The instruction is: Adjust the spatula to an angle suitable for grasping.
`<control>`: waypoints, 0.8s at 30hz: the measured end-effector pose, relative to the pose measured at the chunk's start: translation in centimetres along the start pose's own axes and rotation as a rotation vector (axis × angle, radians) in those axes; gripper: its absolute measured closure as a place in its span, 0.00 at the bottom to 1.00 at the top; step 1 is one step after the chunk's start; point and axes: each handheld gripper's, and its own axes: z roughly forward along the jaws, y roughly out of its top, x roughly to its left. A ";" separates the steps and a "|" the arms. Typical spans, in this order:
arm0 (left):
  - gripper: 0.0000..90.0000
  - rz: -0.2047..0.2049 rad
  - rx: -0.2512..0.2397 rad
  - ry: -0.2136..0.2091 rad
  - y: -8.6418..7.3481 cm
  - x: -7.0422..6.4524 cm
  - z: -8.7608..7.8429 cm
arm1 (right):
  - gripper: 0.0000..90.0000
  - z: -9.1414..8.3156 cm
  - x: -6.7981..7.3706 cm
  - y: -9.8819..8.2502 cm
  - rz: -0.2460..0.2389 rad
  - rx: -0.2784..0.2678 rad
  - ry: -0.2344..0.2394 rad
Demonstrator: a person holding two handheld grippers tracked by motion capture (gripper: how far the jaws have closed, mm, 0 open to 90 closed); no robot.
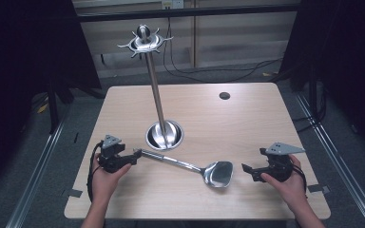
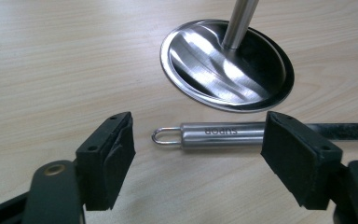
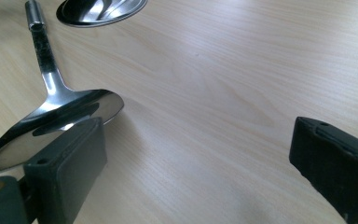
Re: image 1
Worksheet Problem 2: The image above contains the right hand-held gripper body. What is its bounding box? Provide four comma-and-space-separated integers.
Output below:
259, 142, 306, 182

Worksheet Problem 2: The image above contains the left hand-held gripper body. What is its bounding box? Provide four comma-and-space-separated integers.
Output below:
98, 134, 131, 174

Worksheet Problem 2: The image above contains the metal ladle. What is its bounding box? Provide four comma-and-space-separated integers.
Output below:
133, 148, 235, 189

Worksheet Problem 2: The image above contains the steel utensil rack stand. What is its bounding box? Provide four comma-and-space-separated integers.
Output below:
117, 24, 184, 151

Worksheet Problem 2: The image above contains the person's left hand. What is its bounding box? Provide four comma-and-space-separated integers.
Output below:
90, 153, 133, 204

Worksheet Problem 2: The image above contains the person's right hand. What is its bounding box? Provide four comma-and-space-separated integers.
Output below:
259, 154, 309, 211

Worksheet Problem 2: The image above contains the black metal stand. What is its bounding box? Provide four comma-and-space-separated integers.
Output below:
293, 63, 329, 132
46, 75, 61, 135

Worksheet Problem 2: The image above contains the yellow tape scrap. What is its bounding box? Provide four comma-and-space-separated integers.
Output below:
36, 102, 49, 115

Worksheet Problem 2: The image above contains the black curtain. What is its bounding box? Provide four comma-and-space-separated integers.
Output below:
0, 0, 103, 199
279, 0, 365, 160

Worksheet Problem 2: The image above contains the black horizontal bar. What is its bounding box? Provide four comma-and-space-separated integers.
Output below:
75, 3, 302, 23

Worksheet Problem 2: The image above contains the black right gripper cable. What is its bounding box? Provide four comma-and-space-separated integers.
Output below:
292, 164, 308, 193

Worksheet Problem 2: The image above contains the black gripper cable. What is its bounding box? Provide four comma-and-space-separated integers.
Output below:
86, 141, 105, 203
292, 164, 308, 193

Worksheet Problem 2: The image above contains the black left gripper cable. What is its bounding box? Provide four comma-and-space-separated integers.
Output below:
86, 141, 105, 203

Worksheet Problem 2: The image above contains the grey table edge bracket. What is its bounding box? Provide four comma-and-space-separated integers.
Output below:
307, 183, 331, 195
63, 188, 84, 199

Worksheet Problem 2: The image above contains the aluminium floor rail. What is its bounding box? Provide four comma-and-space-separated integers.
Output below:
5, 118, 67, 228
294, 92, 365, 228

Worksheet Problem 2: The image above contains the black floor cable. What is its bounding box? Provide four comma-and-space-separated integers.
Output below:
162, 17, 284, 84

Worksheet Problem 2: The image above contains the white wall socket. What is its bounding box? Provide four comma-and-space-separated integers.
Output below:
161, 0, 185, 10

